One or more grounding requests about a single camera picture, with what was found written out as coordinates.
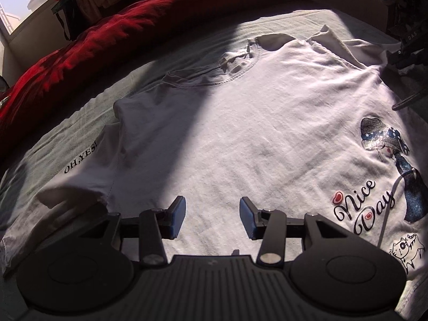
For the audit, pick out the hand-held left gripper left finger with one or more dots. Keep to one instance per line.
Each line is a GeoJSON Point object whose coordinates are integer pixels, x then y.
{"type": "Point", "coordinates": [177, 215]}

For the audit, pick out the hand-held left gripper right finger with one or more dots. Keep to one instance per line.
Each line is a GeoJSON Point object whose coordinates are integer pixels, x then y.
{"type": "Point", "coordinates": [248, 217]}

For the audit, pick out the white printed t-shirt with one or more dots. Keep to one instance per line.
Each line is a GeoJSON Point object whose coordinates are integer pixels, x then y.
{"type": "Point", "coordinates": [234, 123]}

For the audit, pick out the dark side table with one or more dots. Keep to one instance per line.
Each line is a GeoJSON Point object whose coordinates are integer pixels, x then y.
{"type": "Point", "coordinates": [62, 6]}

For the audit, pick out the window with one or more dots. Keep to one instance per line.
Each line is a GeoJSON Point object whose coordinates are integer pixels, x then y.
{"type": "Point", "coordinates": [20, 10]}

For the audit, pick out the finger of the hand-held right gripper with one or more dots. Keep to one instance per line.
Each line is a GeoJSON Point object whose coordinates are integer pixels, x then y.
{"type": "Point", "coordinates": [409, 101]}
{"type": "Point", "coordinates": [413, 52]}

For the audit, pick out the red duvet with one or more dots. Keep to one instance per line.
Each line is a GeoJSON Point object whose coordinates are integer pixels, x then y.
{"type": "Point", "coordinates": [133, 16]}

